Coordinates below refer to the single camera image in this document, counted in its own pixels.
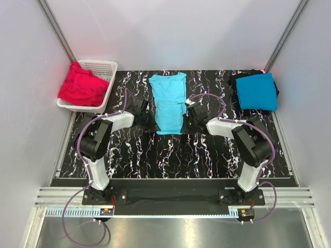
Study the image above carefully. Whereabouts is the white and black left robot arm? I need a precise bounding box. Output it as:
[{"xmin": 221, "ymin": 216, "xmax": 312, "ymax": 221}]
[{"xmin": 74, "ymin": 98, "xmax": 159, "ymax": 205}]

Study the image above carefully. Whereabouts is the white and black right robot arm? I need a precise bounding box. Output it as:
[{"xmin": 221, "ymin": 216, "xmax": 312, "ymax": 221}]
[{"xmin": 182, "ymin": 103, "xmax": 276, "ymax": 205}]

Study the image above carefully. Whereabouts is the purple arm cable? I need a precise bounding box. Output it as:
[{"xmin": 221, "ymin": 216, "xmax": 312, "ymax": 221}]
[
  {"xmin": 62, "ymin": 88, "xmax": 135, "ymax": 246},
  {"xmin": 186, "ymin": 93, "xmax": 278, "ymax": 225}
]

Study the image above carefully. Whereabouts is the small circuit board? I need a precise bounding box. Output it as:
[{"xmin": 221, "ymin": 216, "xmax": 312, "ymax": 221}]
[
  {"xmin": 240, "ymin": 208, "xmax": 255, "ymax": 217},
  {"xmin": 100, "ymin": 208, "xmax": 114, "ymax": 216}
]

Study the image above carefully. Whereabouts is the left aluminium corner post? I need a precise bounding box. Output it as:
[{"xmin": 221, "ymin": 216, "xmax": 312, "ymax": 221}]
[{"xmin": 36, "ymin": 0, "xmax": 76, "ymax": 63}]

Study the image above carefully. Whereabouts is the aluminium corner post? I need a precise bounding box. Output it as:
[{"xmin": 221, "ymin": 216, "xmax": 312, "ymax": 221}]
[
  {"xmin": 36, "ymin": 0, "xmax": 76, "ymax": 63},
  {"xmin": 264, "ymin": 0, "xmax": 310, "ymax": 72}
]

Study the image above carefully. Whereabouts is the red t shirt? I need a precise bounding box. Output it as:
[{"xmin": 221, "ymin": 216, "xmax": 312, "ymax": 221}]
[{"xmin": 58, "ymin": 61, "xmax": 109, "ymax": 107}]

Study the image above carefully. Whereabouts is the right aluminium corner post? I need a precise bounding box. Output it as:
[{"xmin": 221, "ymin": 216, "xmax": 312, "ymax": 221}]
[{"xmin": 264, "ymin": 0, "xmax": 310, "ymax": 72}]

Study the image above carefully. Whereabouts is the white plastic basket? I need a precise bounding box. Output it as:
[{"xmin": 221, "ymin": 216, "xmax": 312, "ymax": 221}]
[{"xmin": 56, "ymin": 59, "xmax": 117, "ymax": 114}]

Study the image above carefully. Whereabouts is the light cyan t shirt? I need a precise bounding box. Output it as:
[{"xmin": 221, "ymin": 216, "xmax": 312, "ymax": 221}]
[{"xmin": 149, "ymin": 72, "xmax": 187, "ymax": 135}]

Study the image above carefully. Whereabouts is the right small circuit board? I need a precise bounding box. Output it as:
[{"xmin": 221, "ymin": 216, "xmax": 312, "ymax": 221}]
[{"xmin": 240, "ymin": 208, "xmax": 255, "ymax": 217}]

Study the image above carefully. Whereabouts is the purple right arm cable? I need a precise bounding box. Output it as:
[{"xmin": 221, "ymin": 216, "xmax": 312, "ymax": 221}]
[{"xmin": 186, "ymin": 93, "xmax": 278, "ymax": 225}]

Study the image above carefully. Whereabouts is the aluminium front frame rail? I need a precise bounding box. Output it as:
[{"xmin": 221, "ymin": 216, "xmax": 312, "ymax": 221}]
[{"xmin": 35, "ymin": 187, "xmax": 314, "ymax": 208}]

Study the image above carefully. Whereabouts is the left small circuit board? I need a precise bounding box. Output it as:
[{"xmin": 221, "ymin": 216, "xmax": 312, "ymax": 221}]
[{"xmin": 100, "ymin": 208, "xmax": 114, "ymax": 216}]

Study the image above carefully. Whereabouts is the folded black t shirt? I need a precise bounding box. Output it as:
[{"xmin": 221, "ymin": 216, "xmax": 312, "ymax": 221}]
[{"xmin": 227, "ymin": 69, "xmax": 281, "ymax": 117}]

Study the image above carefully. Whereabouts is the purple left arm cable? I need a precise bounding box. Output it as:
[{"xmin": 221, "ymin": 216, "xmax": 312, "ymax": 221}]
[{"xmin": 62, "ymin": 88, "xmax": 135, "ymax": 246}]

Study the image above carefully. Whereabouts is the white slotted cable duct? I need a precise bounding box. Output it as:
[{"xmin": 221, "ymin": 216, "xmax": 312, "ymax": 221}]
[{"xmin": 46, "ymin": 207, "xmax": 101, "ymax": 218}]

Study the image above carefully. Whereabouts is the folded blue t shirt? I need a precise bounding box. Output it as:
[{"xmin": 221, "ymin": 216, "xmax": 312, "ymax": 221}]
[{"xmin": 235, "ymin": 72, "xmax": 278, "ymax": 112}]

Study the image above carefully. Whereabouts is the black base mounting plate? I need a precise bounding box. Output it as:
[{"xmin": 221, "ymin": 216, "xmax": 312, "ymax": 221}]
[{"xmin": 82, "ymin": 179, "xmax": 265, "ymax": 218}]

